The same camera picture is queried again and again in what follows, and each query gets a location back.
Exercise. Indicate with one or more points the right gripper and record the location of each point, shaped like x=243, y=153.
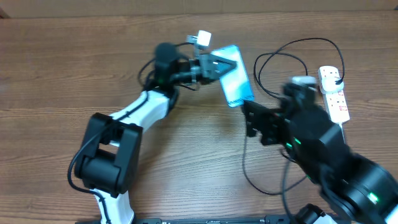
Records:
x=270, y=117

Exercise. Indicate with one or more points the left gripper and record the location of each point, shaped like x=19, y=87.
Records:
x=205, y=69

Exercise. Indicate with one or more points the Samsung Galaxy smartphone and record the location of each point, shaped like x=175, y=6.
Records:
x=235, y=84

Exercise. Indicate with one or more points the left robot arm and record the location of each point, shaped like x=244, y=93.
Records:
x=106, y=163

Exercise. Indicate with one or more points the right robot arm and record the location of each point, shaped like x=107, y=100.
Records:
x=356, y=188

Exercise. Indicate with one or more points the white charger plug adapter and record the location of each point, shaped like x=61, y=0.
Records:
x=330, y=85

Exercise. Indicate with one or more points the white power strip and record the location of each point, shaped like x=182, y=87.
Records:
x=335, y=103

